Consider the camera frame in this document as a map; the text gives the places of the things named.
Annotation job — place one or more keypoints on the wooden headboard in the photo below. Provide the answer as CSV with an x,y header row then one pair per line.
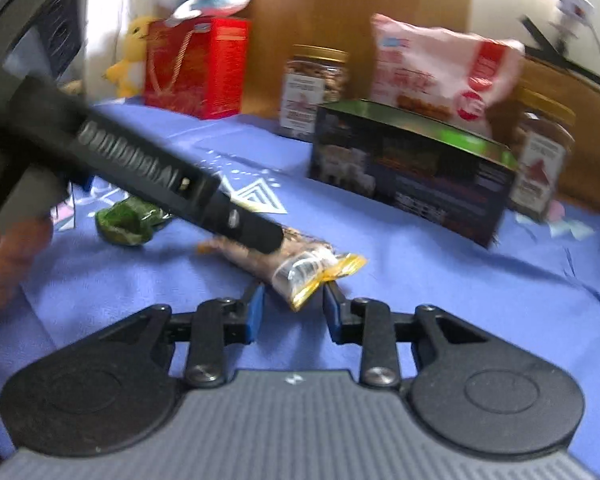
x,y
330,5

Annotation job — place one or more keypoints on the tall gold lid nut jar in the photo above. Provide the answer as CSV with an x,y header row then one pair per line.
x,y
540,160

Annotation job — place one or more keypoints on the black cardboard box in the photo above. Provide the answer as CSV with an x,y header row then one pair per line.
x,y
415,180

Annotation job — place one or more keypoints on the red gift box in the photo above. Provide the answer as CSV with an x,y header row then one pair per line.
x,y
195,70

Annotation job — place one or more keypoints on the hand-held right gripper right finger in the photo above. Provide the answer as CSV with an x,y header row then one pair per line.
x,y
332,316

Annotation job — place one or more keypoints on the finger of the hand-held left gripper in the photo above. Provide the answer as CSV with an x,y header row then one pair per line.
x,y
255,232

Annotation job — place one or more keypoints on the person's left hand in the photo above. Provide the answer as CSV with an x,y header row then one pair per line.
x,y
10,260

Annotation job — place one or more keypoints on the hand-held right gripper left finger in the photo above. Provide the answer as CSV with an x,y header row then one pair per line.
x,y
253,311

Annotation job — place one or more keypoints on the green snack packet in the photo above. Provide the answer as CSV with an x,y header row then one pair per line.
x,y
130,220

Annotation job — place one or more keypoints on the yellow plush duck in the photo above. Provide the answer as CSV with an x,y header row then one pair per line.
x,y
130,55

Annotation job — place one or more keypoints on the small gold lid nut jar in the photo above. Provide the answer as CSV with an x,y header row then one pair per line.
x,y
310,90

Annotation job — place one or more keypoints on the yellow nut snack packet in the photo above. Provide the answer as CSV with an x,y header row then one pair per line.
x,y
300,270

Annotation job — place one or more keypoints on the pink snack bag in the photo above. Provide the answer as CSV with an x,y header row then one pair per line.
x,y
440,75

